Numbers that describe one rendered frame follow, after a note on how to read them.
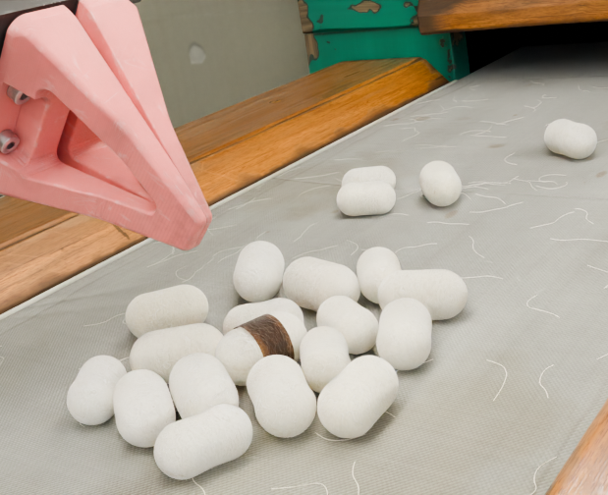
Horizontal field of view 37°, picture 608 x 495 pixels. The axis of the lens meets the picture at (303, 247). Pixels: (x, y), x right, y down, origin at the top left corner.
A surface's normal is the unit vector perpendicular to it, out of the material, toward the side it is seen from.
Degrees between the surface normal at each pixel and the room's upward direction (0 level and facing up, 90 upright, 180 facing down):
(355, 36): 88
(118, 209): 97
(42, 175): 20
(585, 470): 0
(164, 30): 90
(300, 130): 45
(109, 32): 62
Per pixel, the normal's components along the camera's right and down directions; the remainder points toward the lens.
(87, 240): 0.46, -0.60
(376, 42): -0.57, 0.34
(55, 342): -0.16, -0.93
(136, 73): 0.64, -0.36
